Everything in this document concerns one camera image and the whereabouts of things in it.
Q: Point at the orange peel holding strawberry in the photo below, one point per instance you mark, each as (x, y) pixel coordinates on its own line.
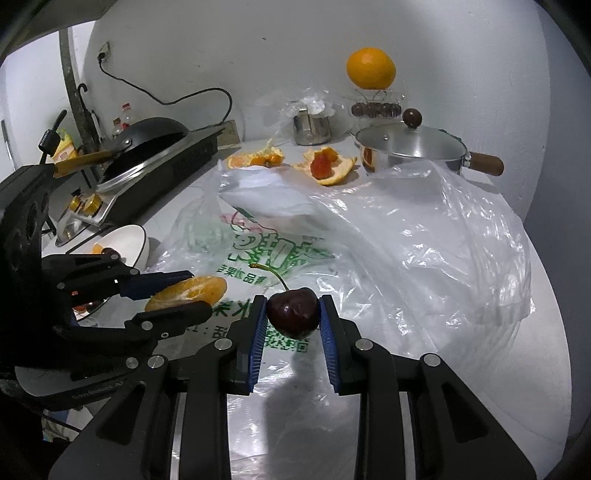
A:
(344, 170)

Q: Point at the dark vertical pipe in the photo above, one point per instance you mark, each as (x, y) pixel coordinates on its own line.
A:
(69, 69)

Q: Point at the large peeled orange chunk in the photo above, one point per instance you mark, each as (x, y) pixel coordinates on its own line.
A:
(198, 288)

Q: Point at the steel induction cooker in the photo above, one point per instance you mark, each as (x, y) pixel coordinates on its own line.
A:
(184, 157)

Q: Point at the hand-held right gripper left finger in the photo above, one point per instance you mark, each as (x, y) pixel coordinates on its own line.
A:
(256, 346)

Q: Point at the clear printed plastic bag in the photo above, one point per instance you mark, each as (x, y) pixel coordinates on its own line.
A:
(392, 240)

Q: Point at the green glass bottle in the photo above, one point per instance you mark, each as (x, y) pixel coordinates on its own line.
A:
(117, 128)

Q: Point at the orange peel with pulp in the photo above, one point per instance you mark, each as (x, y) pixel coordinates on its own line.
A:
(254, 159)

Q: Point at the saucepan lid brown knob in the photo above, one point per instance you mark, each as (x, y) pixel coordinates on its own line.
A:
(411, 141)

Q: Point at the white refrigerator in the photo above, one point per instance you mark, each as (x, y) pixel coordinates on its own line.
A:
(563, 138)

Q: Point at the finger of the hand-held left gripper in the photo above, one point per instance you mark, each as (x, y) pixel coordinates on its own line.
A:
(152, 284)
(184, 316)

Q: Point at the small steel cup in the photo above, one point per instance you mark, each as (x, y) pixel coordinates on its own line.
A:
(314, 129)

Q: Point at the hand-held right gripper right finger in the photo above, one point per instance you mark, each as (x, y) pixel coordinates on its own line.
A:
(330, 346)

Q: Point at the black umbrella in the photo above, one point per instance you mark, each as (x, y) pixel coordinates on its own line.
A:
(85, 99)

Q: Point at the small white wall socket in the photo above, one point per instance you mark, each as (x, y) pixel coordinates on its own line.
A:
(105, 50)

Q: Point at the black wok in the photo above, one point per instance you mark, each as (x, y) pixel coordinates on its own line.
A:
(147, 129)

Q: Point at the whole orange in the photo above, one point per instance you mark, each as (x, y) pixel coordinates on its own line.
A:
(371, 68)

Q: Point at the yellow oil bottle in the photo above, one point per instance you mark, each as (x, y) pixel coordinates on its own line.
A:
(64, 148)

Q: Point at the red cap bottle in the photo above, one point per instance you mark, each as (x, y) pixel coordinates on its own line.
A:
(127, 115)

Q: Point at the white bowl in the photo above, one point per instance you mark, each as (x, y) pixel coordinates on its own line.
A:
(131, 242)

